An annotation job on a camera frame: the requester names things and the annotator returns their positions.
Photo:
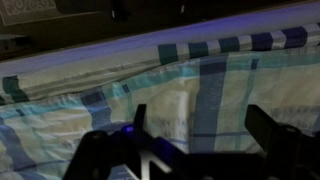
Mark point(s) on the blue plaid bed blanket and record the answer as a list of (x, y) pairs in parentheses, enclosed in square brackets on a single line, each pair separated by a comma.
[(199, 105)]

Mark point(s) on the white bed mattress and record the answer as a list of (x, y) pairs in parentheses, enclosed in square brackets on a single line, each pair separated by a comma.
[(78, 69)]

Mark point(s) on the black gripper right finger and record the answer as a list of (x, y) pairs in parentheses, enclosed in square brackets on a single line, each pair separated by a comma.
[(263, 129)]

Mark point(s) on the wooden bed frame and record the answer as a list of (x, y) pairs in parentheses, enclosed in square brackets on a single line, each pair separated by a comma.
[(33, 26)]

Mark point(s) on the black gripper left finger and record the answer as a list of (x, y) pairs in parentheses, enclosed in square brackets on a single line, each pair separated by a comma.
[(138, 122)]

